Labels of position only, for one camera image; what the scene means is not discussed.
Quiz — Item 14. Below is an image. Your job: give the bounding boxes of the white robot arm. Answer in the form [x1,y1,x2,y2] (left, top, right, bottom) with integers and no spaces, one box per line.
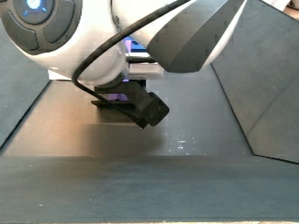
[0,0,248,86]

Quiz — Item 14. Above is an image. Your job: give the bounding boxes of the purple star-shaped bar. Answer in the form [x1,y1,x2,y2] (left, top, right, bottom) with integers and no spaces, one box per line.
[109,94,129,102]

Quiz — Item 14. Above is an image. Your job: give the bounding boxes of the black camera cable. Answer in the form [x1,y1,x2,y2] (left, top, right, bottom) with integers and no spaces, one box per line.
[70,0,193,125]

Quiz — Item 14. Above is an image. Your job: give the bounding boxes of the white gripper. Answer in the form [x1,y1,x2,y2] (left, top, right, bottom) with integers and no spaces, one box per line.
[126,52,165,80]

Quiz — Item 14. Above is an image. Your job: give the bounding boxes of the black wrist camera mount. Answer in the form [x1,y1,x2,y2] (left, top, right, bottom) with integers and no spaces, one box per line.
[95,81,170,129]

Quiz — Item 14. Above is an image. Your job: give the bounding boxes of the black curved fixture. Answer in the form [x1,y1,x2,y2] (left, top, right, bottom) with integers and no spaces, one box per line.
[91,80,146,107]

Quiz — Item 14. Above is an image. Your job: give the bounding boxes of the blue insertion board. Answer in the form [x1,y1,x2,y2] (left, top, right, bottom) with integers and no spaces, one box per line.
[125,37,146,53]

